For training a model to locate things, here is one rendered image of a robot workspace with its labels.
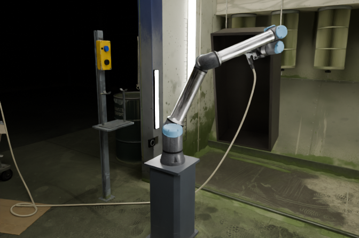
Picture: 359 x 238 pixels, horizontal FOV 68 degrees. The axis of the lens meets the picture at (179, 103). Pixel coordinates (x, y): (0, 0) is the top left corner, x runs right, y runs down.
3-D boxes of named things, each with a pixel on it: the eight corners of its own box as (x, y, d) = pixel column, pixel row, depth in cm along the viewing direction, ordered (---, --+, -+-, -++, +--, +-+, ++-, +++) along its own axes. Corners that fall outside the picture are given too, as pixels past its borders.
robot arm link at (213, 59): (198, 58, 187) (286, 21, 188) (195, 58, 199) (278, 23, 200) (204, 73, 189) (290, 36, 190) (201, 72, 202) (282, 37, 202)
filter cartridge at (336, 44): (343, 77, 336) (351, 8, 322) (345, 78, 304) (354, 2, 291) (311, 76, 352) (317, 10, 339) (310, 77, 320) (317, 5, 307)
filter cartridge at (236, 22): (251, 72, 410) (254, 15, 393) (256, 74, 375) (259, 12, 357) (227, 71, 413) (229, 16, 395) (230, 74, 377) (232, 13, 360)
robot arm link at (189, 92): (158, 139, 207) (200, 50, 197) (158, 132, 224) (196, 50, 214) (176, 146, 209) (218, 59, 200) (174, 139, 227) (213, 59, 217)
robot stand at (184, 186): (178, 255, 192) (178, 173, 180) (145, 239, 209) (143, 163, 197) (198, 232, 217) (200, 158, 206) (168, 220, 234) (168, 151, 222)
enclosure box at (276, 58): (228, 128, 329) (224, 28, 287) (278, 136, 298) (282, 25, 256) (216, 141, 302) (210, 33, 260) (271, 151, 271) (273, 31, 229)
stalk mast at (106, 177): (107, 195, 273) (98, 30, 243) (110, 197, 270) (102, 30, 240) (102, 198, 268) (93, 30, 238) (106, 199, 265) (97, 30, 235)
